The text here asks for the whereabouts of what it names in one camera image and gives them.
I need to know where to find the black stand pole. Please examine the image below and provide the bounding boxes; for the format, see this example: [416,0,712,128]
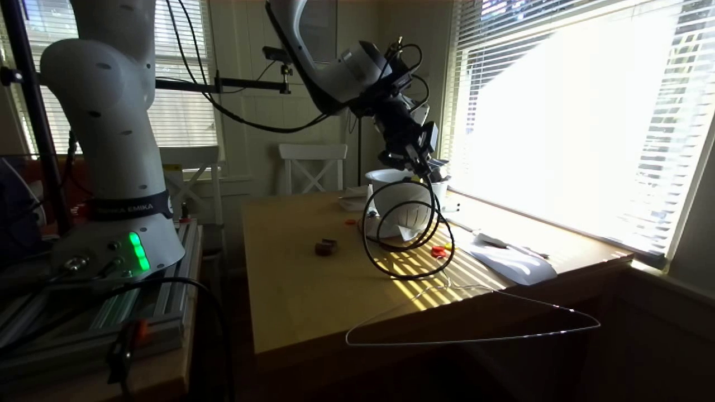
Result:
[0,0,73,234]

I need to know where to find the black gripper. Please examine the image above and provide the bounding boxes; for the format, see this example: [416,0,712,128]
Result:
[370,92,444,183]

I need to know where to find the aluminium rail frame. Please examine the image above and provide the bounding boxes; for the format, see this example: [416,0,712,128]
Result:
[0,219,205,382]

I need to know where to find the dark blue bulky object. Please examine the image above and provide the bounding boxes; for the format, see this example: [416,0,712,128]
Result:
[0,159,46,253]

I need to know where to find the black arm cable harness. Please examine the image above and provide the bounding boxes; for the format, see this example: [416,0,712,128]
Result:
[163,0,336,137]

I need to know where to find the white bowl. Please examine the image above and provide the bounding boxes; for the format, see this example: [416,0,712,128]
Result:
[364,167,452,244]

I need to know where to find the wooden table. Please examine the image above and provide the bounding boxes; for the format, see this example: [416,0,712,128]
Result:
[238,187,634,402]

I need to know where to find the black camera on boom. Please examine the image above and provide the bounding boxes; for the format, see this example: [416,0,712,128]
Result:
[262,44,298,68]

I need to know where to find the thin black base cable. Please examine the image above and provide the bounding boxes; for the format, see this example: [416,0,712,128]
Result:
[110,276,237,402]

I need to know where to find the white window blinds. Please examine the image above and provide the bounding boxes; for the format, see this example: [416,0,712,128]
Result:
[17,0,221,152]
[444,0,715,259]

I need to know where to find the dark small box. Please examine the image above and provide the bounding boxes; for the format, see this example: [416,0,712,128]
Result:
[428,159,454,186]

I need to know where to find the black boom bar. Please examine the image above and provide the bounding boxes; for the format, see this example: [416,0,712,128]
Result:
[154,75,293,96]

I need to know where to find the black USB cable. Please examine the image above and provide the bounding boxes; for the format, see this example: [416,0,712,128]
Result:
[357,159,458,281]

